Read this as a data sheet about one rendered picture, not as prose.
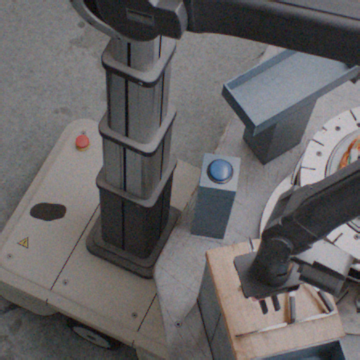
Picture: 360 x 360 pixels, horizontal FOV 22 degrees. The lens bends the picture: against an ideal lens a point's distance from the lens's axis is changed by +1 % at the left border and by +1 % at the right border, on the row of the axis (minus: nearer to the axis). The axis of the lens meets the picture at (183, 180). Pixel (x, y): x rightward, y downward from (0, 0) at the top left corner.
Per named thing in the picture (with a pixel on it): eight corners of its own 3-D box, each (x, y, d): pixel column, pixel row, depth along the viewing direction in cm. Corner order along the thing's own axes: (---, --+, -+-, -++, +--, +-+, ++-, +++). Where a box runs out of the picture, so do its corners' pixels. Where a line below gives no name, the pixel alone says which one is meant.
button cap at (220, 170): (232, 163, 172) (232, 161, 171) (229, 182, 170) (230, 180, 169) (210, 160, 172) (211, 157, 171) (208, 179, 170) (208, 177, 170)
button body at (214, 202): (227, 209, 196) (241, 157, 173) (223, 239, 193) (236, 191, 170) (194, 204, 196) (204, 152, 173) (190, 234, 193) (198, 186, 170)
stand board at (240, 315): (343, 339, 159) (346, 335, 157) (236, 366, 156) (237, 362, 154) (306, 231, 167) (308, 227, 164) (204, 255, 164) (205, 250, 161)
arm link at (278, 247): (292, 186, 126) (268, 235, 122) (372, 220, 124) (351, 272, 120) (276, 227, 136) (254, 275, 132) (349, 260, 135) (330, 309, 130)
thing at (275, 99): (301, 96, 208) (328, 23, 182) (331, 132, 205) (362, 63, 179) (210, 149, 201) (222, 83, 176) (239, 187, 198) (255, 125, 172)
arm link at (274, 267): (271, 214, 130) (255, 249, 127) (317, 235, 129) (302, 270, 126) (265, 233, 136) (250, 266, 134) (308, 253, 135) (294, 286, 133)
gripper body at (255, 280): (309, 284, 140) (317, 267, 133) (244, 300, 138) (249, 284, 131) (295, 245, 142) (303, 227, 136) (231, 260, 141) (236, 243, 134)
